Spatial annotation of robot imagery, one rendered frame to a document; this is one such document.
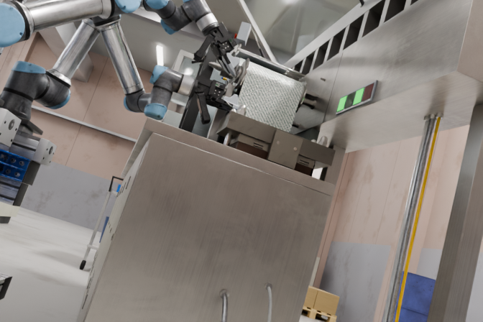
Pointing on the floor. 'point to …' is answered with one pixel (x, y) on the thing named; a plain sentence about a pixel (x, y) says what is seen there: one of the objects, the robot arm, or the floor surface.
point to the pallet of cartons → (320, 304)
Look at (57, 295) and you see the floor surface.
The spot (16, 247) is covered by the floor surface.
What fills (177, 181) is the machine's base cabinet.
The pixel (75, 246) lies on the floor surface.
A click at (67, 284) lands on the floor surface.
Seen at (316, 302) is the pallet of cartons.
